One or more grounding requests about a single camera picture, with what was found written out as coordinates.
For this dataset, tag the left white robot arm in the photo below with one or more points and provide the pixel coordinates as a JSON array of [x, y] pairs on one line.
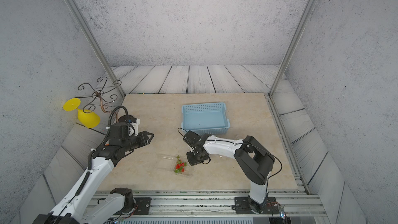
[[72, 208]]

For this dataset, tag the aluminium frame post right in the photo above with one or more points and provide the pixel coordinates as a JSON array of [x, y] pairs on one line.
[[308, 9]]

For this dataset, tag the aluminium frame post left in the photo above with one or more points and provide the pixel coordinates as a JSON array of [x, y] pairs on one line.
[[76, 12]]

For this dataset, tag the yellow plastic goblet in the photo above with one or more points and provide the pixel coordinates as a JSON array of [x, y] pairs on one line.
[[87, 118]]

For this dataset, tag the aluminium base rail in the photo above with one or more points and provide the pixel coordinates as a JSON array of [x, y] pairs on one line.
[[284, 206]]

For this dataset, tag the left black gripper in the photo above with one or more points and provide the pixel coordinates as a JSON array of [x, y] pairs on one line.
[[145, 141]]

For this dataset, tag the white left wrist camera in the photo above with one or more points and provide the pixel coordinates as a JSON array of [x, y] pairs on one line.
[[133, 125]]

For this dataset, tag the light blue perforated basket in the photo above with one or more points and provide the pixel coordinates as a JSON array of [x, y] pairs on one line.
[[205, 118]]

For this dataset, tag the dark wire jewellery stand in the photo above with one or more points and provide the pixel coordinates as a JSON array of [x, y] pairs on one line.
[[99, 94]]

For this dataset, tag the clear clamshell container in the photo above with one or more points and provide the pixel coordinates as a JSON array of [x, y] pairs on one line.
[[167, 163]]

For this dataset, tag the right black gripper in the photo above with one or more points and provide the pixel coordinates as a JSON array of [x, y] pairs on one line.
[[192, 162]]

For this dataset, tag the strawberries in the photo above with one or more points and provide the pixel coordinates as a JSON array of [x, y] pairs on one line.
[[180, 165]]

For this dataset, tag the aluminium frame post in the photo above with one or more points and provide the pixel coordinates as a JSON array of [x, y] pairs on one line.
[[76, 12], [308, 9]]

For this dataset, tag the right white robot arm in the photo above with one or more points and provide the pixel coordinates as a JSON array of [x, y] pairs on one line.
[[256, 162]]

